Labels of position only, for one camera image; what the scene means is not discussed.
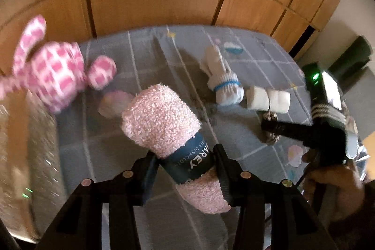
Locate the white rolled towel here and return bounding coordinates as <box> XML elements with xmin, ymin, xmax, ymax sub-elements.
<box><xmin>246</xmin><ymin>85</ymin><xmax>291</xmax><ymax>114</ymax></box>

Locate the person's right hand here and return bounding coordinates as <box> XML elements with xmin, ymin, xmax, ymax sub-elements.
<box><xmin>302</xmin><ymin>149</ymin><xmax>365</xmax><ymax>221</ymax></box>

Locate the pale pink round cloth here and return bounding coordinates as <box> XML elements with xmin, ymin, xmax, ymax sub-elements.
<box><xmin>97</xmin><ymin>90</ymin><xmax>135</xmax><ymax>119</ymax></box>

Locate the brown hair scrunchie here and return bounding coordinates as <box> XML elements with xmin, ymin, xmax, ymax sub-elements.
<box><xmin>262</xmin><ymin>110</ymin><xmax>280</xmax><ymax>145</ymax></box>

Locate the pink white spotted plush toy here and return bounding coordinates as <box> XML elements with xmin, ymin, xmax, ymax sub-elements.
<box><xmin>0</xmin><ymin>15</ymin><xmax>118</xmax><ymax>114</ymax></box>

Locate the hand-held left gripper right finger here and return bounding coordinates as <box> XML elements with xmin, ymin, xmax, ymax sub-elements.
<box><xmin>212</xmin><ymin>144</ymin><xmax>331</xmax><ymax>250</ymax></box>

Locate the dark green object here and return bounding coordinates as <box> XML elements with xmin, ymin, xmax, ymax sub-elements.
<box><xmin>328</xmin><ymin>36</ymin><xmax>374</xmax><ymax>92</ymax></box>

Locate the person's right forearm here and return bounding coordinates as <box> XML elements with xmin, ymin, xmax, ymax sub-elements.
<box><xmin>318</xmin><ymin>188</ymin><xmax>375</xmax><ymax>250</ymax></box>

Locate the pink towel blue band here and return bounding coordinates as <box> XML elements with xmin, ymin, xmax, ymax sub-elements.
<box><xmin>121</xmin><ymin>83</ymin><xmax>230</xmax><ymax>215</ymax></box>

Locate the silver sequin bag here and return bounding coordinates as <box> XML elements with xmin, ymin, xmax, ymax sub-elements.
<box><xmin>0</xmin><ymin>89</ymin><xmax>69</xmax><ymax>242</ymax></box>

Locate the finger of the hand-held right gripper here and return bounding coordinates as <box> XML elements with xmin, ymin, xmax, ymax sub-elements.
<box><xmin>261</xmin><ymin>118</ymin><xmax>315</xmax><ymax>142</ymax></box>

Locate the white sock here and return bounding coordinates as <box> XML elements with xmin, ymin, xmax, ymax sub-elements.
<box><xmin>200</xmin><ymin>45</ymin><xmax>244</xmax><ymax>105</ymax></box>

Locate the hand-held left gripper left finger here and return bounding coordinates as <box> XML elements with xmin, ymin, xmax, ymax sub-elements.
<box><xmin>35</xmin><ymin>150</ymin><xmax>160</xmax><ymax>250</ymax></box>

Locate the grey checked bedsheet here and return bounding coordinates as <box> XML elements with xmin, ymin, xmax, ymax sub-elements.
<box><xmin>56</xmin><ymin>25</ymin><xmax>315</xmax><ymax>250</ymax></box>

